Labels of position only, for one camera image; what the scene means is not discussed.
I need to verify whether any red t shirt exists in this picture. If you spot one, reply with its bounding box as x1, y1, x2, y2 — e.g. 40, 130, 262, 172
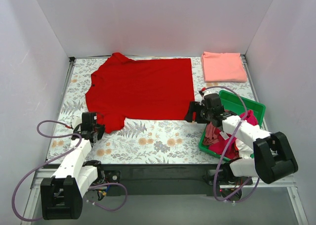
85, 52, 195, 134

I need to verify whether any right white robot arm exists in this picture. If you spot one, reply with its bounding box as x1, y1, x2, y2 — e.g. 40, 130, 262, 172
185, 93, 298, 184

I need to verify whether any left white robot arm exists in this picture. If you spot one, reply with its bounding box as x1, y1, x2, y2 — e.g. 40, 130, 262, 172
40, 112, 105, 220

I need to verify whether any green plastic basket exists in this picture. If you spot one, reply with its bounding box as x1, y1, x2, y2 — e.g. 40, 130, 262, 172
198, 90, 266, 158

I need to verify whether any dusty pink shirt in basket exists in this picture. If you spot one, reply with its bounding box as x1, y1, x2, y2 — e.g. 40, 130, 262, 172
203, 123, 221, 146

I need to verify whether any magenta shirt in basket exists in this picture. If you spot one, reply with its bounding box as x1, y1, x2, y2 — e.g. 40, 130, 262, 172
208, 110, 260, 160

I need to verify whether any floral table mat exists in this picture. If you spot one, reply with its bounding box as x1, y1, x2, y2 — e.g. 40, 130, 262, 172
46, 55, 257, 164

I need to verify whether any folded pink t shirt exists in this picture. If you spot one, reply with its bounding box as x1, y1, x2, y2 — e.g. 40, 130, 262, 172
201, 51, 247, 82

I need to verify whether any white shirt in basket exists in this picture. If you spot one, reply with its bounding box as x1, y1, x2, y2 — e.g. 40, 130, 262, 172
235, 139, 254, 159

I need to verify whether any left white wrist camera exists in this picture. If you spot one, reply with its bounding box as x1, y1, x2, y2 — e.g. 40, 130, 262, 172
71, 116, 82, 129

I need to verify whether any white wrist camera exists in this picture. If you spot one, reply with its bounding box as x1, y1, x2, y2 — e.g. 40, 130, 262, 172
199, 88, 212, 99
71, 116, 82, 129

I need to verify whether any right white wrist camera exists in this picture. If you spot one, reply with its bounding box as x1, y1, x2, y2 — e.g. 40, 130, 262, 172
199, 88, 212, 99

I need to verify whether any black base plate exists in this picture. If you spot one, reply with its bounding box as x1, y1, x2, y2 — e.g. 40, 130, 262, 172
76, 163, 252, 197

